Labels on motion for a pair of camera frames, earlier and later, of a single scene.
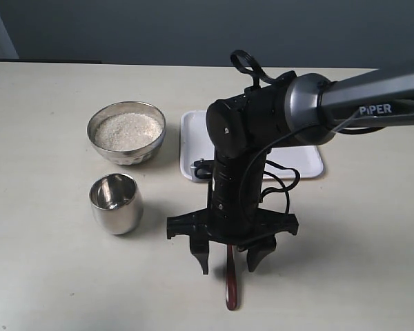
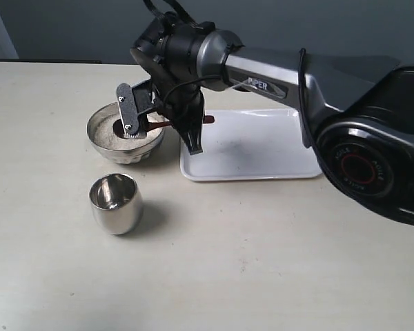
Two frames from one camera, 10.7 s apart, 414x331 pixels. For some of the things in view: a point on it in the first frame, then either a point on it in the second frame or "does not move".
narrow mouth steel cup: [117, 203] does not move
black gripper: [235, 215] -> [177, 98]
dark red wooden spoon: [231, 290] -> [121, 131]
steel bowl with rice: [127, 133] does not move
